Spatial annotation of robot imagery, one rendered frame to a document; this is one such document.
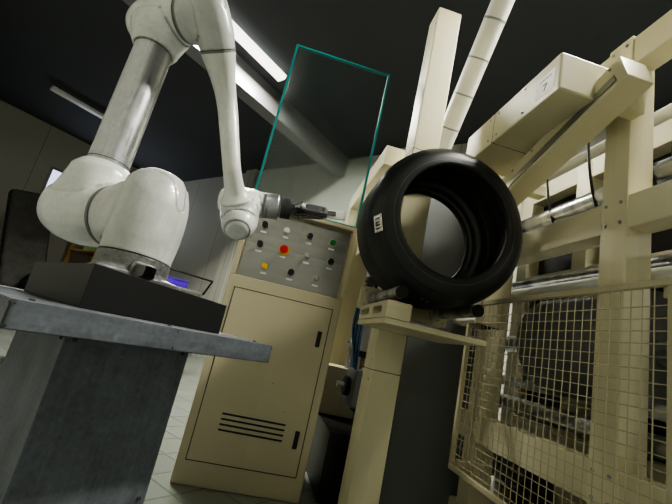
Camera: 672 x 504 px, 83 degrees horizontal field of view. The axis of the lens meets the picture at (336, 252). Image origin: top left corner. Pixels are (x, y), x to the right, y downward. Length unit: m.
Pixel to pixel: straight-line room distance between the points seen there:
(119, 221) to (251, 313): 1.00
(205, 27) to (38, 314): 0.87
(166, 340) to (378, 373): 1.07
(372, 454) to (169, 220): 1.20
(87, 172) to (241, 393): 1.13
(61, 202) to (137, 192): 0.21
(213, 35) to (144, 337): 0.85
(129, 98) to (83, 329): 0.70
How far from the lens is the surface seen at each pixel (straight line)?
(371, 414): 1.67
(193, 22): 1.27
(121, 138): 1.16
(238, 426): 1.86
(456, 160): 1.48
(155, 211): 0.93
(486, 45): 2.54
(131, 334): 0.72
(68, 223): 1.08
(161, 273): 0.93
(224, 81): 1.27
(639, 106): 1.70
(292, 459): 1.90
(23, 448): 0.86
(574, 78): 1.59
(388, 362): 1.66
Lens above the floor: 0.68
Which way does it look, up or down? 14 degrees up
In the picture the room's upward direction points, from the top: 13 degrees clockwise
